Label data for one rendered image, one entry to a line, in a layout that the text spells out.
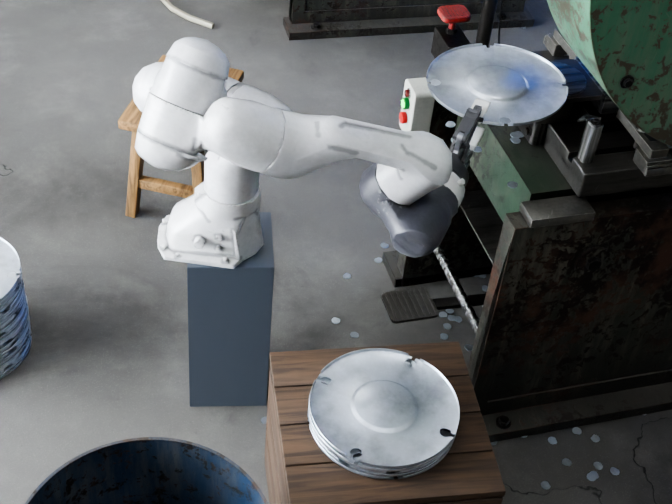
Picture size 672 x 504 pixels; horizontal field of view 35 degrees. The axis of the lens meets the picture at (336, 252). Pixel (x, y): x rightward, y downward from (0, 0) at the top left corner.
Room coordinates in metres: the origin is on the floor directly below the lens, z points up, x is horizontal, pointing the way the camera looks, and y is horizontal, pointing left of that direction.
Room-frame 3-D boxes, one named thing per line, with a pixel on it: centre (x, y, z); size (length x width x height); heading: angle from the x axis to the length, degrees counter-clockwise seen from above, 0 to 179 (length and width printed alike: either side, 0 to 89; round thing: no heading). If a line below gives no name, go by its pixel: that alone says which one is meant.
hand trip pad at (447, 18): (2.20, -0.21, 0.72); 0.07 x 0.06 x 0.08; 110
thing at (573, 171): (1.97, -0.54, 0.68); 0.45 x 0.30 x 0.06; 20
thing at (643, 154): (1.81, -0.60, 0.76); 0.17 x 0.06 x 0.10; 20
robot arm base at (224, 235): (1.68, 0.27, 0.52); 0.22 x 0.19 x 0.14; 99
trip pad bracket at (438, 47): (2.19, -0.22, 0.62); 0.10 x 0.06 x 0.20; 20
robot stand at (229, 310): (1.69, 0.23, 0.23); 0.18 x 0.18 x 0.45; 9
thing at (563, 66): (1.91, -0.37, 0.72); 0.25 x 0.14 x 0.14; 110
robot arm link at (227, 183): (1.67, 0.19, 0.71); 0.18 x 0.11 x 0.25; 62
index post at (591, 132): (1.76, -0.48, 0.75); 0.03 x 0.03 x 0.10; 20
